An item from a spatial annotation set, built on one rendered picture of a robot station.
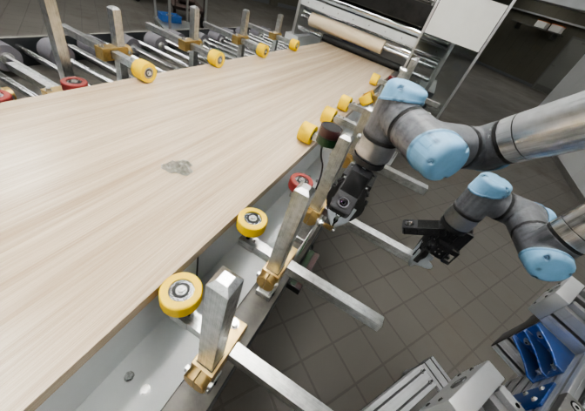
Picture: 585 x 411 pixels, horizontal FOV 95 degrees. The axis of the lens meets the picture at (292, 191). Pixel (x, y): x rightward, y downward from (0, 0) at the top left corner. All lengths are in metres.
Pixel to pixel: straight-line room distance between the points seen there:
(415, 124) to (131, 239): 0.60
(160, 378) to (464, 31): 2.92
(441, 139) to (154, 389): 0.79
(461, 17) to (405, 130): 2.48
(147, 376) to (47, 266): 0.35
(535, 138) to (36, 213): 0.91
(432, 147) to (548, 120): 0.15
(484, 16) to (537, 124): 2.46
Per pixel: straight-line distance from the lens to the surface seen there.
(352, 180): 0.57
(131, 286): 0.62
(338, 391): 1.59
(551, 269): 0.73
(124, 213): 0.74
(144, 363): 0.86
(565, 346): 1.03
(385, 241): 0.91
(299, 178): 0.91
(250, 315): 0.81
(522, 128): 0.52
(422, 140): 0.45
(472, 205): 0.79
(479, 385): 0.63
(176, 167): 0.85
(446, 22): 2.93
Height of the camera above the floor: 1.43
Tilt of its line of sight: 39 degrees down
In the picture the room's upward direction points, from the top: 19 degrees clockwise
